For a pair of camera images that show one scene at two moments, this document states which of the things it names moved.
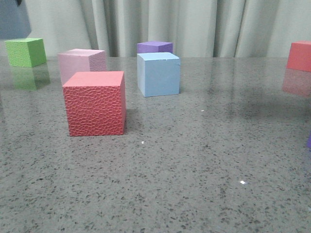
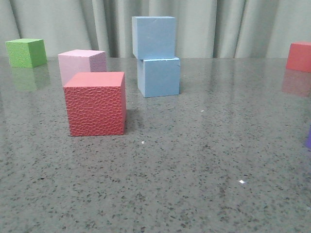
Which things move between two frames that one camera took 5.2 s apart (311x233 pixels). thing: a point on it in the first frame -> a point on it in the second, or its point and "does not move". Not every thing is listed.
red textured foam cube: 95,103 does not move
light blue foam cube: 158,74 does not move
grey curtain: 196,28 does not move
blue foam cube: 14,20 -> 153,37
